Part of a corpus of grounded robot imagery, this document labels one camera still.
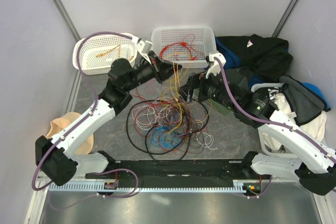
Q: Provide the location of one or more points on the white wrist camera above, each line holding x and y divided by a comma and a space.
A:
215, 61
143, 47

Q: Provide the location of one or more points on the white cloth garment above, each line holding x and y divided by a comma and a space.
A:
315, 128

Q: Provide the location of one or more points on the black and blue jacket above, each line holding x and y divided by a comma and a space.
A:
260, 59

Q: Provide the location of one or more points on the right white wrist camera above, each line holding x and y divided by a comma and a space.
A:
215, 61

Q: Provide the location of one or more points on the blue cloth item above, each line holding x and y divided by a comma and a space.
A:
318, 92

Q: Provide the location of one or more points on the beige bucket hat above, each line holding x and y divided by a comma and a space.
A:
61, 123

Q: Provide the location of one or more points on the grey slotted cable duct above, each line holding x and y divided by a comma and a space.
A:
103, 187

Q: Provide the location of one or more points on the right white perforated basket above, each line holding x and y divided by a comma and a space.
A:
185, 45

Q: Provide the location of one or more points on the grey black-trimmed garment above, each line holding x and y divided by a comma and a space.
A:
305, 102

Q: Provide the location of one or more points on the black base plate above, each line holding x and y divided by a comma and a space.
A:
192, 172

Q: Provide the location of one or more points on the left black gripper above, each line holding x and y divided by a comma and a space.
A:
161, 69

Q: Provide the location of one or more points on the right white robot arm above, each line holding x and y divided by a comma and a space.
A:
314, 163

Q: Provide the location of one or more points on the white laundry bin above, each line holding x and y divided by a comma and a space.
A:
273, 88

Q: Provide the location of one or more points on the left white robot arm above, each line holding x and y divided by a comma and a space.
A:
56, 156

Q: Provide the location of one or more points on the green plastic tray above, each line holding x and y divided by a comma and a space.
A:
220, 108

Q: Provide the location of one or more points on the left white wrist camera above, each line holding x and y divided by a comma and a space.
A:
143, 47

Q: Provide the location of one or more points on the left white perforated basket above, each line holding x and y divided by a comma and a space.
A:
98, 53

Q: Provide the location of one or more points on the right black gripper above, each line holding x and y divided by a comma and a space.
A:
195, 81

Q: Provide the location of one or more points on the white perforated basket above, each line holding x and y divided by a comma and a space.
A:
185, 45
98, 53

